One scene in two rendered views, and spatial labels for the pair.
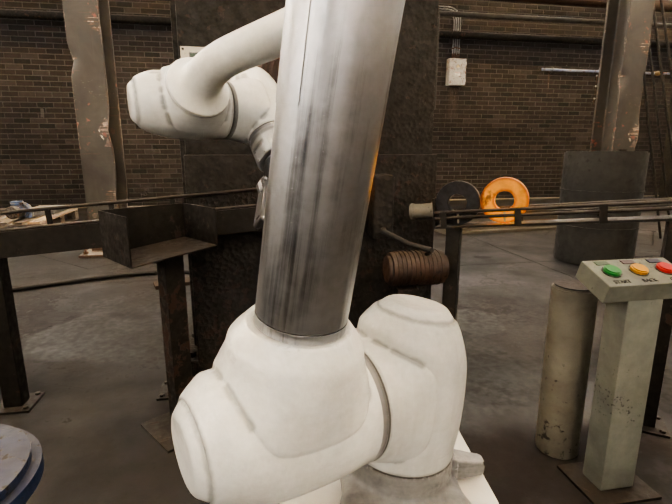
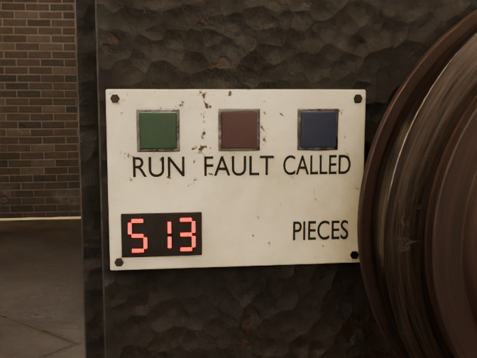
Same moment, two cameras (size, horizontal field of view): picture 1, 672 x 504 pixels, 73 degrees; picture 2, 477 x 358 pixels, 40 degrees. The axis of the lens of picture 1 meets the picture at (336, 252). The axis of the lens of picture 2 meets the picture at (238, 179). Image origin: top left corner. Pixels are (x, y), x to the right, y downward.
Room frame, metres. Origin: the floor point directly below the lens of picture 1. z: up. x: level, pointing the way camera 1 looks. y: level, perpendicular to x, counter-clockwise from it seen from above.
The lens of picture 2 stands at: (1.07, 0.38, 1.24)
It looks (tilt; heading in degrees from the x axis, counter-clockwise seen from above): 7 degrees down; 3
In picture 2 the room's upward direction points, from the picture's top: straight up
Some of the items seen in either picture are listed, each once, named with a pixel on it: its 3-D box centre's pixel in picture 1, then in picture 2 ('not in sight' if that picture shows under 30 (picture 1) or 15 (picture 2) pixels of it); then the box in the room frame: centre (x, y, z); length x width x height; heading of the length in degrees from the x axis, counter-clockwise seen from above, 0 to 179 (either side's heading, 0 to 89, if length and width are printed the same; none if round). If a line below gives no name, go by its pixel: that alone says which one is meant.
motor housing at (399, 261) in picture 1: (413, 320); not in sight; (1.61, -0.29, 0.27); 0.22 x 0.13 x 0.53; 100
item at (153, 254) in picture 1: (167, 324); not in sight; (1.33, 0.52, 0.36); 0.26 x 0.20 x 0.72; 135
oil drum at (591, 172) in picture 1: (598, 206); not in sight; (3.67, -2.12, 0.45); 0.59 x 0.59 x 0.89
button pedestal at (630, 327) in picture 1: (622, 379); not in sight; (1.08, -0.74, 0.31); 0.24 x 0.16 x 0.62; 100
